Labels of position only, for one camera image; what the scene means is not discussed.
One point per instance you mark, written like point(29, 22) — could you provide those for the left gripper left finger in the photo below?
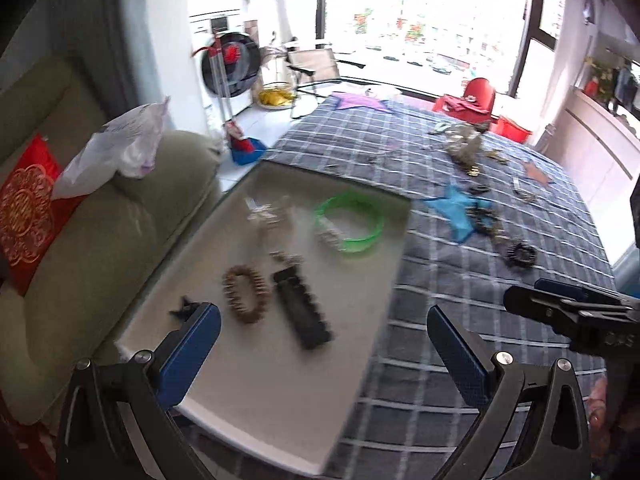
point(182, 352)

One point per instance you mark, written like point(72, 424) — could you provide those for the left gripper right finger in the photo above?
point(465, 356)

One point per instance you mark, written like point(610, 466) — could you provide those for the small black claw clip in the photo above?
point(186, 309)

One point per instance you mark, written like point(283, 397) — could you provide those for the black rectangular hair clip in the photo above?
point(301, 309)

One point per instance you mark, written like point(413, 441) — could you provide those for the dark slim hair clip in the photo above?
point(478, 189)

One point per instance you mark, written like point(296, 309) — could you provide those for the white jewelry tray box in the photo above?
point(260, 390)

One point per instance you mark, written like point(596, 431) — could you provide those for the grey checked bedspread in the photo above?
point(408, 416)

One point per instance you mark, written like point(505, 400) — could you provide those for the white bow hair clip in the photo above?
point(267, 214)

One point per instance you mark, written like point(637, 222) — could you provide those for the gold filigree hair clip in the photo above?
point(473, 171)

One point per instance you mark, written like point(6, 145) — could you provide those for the red embroidered cushion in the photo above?
point(31, 218)

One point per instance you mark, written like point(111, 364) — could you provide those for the red bucket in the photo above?
point(510, 130)

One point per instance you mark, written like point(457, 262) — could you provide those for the cream polka dot scrunchie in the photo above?
point(463, 143)

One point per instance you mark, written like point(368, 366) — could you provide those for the white plastic bag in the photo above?
point(126, 145)

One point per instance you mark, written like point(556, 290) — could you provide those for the red plastic chair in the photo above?
point(474, 106)

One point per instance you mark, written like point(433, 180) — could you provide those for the white washing machine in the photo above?
point(239, 52)

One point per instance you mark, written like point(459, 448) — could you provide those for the folding beige chair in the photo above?
point(319, 64)

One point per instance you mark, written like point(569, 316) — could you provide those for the beige wall cabinet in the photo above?
point(601, 156)

